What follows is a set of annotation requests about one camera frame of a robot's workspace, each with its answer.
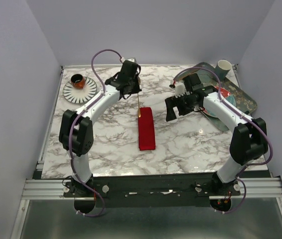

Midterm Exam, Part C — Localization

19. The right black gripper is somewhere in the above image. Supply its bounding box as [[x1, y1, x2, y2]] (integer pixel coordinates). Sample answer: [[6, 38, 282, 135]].
[[164, 93, 197, 121]]

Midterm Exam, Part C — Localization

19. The gold spoon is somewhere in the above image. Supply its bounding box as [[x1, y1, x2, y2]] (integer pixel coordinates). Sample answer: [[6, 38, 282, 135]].
[[137, 76, 141, 118]]

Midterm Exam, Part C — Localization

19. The red cloth napkin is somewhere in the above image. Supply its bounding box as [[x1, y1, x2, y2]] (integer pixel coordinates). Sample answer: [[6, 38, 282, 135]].
[[138, 107, 156, 151]]

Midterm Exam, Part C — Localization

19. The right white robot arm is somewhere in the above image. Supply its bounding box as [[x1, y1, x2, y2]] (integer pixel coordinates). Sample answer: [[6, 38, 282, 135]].
[[165, 74, 268, 195]]

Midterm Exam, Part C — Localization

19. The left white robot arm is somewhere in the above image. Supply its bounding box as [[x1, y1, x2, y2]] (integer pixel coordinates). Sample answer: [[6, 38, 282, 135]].
[[59, 58, 141, 197]]

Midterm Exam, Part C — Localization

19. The brown black teacup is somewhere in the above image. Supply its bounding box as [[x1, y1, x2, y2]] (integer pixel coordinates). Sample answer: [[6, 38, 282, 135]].
[[70, 74, 86, 90]]

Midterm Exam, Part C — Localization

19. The red blue patterned plate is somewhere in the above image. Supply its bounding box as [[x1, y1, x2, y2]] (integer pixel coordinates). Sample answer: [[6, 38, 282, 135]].
[[203, 88, 236, 118]]

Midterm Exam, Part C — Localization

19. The striped white saucer plate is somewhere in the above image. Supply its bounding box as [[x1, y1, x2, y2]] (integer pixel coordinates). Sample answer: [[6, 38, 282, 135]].
[[62, 77, 98, 104]]

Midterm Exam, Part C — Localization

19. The green floral tray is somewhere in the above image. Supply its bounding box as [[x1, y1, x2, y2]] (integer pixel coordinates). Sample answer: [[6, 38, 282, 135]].
[[173, 62, 257, 131]]

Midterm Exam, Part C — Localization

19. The dark green white cup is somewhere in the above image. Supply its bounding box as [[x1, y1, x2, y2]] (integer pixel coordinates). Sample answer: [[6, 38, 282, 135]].
[[214, 59, 232, 81]]

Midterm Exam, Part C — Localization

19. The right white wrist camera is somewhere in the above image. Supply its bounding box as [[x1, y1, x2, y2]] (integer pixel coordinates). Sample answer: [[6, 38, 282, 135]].
[[169, 81, 186, 98]]

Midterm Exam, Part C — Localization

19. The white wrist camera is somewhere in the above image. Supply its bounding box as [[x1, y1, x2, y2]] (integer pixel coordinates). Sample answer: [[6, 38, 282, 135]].
[[169, 81, 186, 98], [120, 57, 137, 63]]

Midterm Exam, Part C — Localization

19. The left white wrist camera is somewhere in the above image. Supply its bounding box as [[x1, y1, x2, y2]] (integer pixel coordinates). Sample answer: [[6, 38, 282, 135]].
[[120, 57, 137, 63]]

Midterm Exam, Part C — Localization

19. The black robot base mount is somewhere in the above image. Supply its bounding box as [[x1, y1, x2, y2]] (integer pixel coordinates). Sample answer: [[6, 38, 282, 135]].
[[62, 173, 241, 215]]

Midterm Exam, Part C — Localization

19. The aluminium rail frame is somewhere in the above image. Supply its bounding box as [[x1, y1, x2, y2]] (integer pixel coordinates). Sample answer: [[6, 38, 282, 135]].
[[12, 169, 282, 239]]

